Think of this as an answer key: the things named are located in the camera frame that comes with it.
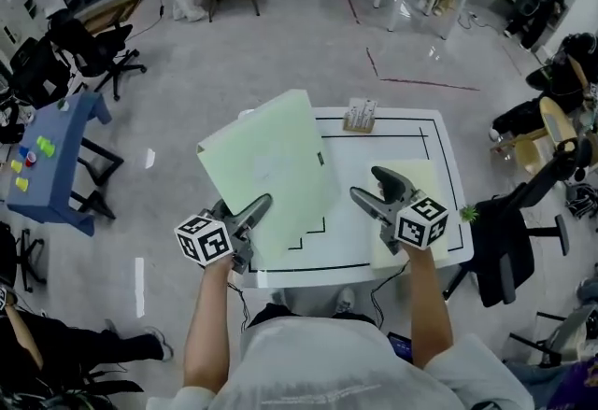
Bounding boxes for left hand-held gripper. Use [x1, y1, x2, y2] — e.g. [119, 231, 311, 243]
[174, 192, 274, 276]

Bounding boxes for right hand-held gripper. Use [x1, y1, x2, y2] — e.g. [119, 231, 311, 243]
[349, 164, 449, 256]

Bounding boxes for pale green sheet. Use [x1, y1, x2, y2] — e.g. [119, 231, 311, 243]
[366, 159, 450, 270]

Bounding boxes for tall pale green box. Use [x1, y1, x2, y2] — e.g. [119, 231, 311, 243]
[195, 89, 338, 260]

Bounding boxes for person's right forearm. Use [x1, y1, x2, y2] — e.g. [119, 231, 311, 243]
[402, 242, 455, 372]

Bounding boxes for person's left forearm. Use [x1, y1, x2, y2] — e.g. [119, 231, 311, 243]
[183, 256, 235, 393]

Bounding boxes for white low table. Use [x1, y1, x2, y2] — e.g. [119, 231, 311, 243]
[240, 106, 474, 290]

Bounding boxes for wooden card holder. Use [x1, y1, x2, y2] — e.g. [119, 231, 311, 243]
[342, 97, 378, 134]

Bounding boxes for person's black shorts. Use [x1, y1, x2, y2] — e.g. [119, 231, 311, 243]
[247, 302, 378, 330]

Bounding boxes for person's right shoe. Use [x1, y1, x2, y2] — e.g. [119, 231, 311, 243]
[334, 286, 358, 318]

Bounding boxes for black office chair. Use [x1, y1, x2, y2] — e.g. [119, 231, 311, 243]
[8, 36, 71, 110]
[49, 8, 148, 102]
[441, 136, 583, 309]

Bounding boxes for black phone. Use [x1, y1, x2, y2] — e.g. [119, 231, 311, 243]
[386, 331, 415, 365]

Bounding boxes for blue cloth covered table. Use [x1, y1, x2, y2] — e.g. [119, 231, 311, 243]
[5, 92, 125, 237]

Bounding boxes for person's white shirt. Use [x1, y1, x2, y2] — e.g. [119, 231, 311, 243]
[147, 314, 536, 410]

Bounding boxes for round wooden side table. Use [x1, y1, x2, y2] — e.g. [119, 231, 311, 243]
[490, 95, 580, 176]

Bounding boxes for black backpack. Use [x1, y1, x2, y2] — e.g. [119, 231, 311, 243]
[564, 183, 598, 220]

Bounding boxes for green cup stack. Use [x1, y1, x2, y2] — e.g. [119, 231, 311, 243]
[36, 135, 57, 159]

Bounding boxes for black cable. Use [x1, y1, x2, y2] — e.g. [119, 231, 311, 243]
[371, 258, 412, 330]
[226, 279, 251, 332]

